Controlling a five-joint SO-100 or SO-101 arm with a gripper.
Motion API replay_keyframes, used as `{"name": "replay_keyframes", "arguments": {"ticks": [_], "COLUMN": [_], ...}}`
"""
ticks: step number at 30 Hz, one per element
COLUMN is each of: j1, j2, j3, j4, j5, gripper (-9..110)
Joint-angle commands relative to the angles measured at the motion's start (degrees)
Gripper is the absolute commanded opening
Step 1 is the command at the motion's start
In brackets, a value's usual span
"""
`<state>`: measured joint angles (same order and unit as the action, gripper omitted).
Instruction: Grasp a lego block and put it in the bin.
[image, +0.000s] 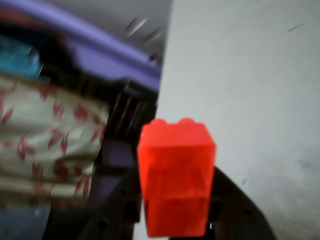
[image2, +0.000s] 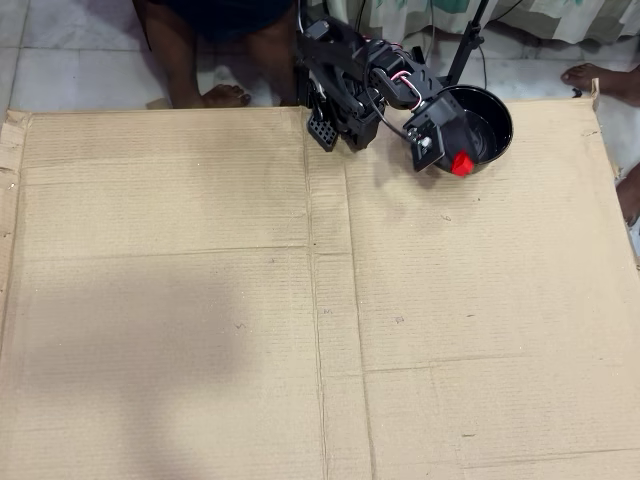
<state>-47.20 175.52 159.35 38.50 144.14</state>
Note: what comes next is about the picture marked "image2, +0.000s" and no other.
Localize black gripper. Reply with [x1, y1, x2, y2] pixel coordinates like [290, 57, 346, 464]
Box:
[369, 57, 474, 162]

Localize black round plastic bowl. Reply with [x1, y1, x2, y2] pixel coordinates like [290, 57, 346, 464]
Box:
[429, 84, 515, 177]

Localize bare foot with toes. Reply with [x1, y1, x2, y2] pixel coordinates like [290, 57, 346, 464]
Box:
[560, 62, 640, 107]

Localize bare person leg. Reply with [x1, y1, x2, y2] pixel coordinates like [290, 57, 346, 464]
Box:
[144, 0, 251, 109]
[244, 19, 301, 107]

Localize black tripod stand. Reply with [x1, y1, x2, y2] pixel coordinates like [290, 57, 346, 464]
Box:
[409, 0, 494, 91]

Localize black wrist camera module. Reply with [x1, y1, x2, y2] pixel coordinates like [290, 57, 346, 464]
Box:
[402, 121, 446, 174]

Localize bare foot edge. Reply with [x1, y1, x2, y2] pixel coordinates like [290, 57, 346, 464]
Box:
[615, 164, 640, 227]

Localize red lego block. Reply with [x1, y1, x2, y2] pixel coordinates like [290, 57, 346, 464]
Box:
[450, 149, 475, 178]

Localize black camera cable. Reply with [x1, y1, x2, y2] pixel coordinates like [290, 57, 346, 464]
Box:
[372, 89, 416, 145]

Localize dark shorts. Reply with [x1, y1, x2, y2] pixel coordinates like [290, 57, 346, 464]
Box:
[164, 0, 297, 41]

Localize brown cardboard sheet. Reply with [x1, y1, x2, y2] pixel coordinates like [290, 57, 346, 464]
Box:
[0, 97, 640, 480]

